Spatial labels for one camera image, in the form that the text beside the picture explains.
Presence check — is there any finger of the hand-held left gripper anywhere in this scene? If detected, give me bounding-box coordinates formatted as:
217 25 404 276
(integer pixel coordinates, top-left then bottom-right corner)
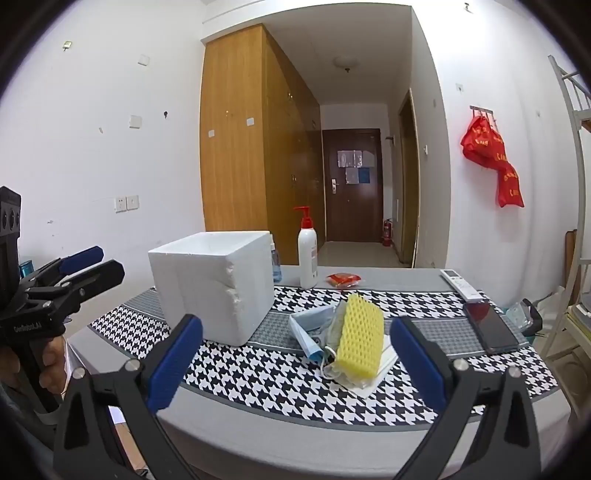
21 246 105 290
25 259 126 320

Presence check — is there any wooden wardrobe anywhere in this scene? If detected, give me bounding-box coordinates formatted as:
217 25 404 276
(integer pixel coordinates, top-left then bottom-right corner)
199 24 324 267

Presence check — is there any person's left forearm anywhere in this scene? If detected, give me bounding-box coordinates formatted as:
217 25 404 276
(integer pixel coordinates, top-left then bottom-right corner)
0 378 61 480

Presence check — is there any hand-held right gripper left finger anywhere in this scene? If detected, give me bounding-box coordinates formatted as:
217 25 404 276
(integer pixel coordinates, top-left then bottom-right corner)
53 314 204 480

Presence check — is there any white foam box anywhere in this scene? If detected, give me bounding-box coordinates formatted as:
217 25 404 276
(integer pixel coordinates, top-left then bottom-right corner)
148 231 276 347

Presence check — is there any white metal bunk bed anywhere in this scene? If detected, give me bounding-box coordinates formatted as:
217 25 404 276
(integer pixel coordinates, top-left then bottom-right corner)
540 54 591 365

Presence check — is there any yellow sponge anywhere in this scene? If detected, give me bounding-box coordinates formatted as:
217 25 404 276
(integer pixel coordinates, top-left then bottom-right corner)
336 294 385 380

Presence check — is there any white lotion pump bottle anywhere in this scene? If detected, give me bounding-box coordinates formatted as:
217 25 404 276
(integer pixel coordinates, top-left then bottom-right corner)
293 206 319 290

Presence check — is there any houndstooth tablecloth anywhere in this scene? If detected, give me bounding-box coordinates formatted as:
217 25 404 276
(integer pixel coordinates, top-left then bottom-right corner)
88 279 559 428

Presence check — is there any black smartphone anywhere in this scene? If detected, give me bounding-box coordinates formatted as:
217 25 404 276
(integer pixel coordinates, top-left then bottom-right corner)
463 300 520 355

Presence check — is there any dark brown entrance door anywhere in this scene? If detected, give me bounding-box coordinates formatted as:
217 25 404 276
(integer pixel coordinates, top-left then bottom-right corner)
322 129 384 243

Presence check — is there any red plastic bag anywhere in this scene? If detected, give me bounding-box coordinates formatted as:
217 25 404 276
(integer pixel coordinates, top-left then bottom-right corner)
460 114 525 208

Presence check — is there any grey blue face mask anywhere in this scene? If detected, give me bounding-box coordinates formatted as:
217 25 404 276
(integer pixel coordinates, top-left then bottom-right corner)
318 302 350 359

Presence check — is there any person's left hand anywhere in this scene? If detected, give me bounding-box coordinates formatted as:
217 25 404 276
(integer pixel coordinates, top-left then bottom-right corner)
39 334 71 396

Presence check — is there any white remote control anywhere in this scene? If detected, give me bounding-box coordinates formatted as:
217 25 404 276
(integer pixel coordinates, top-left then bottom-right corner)
440 269 483 304

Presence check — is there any red snack packet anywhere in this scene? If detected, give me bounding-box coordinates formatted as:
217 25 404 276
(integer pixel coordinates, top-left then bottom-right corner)
326 272 362 289

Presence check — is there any wooden side door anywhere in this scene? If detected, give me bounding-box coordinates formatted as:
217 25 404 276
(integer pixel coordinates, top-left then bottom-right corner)
398 89 421 268

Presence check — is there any light blue face mask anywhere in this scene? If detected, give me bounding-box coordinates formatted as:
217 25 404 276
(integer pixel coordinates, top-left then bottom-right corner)
289 305 340 363

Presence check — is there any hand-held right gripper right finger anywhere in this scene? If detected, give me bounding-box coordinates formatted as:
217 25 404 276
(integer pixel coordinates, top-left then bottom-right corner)
390 316 542 480

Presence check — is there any white face mask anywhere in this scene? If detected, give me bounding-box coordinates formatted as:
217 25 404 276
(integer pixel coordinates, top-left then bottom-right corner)
321 344 400 400

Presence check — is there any small blue spray bottle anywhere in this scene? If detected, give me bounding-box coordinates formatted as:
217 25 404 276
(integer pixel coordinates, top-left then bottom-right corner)
269 235 283 283

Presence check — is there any black plastic holder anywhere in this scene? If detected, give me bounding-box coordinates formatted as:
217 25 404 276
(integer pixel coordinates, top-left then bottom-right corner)
522 298 546 339

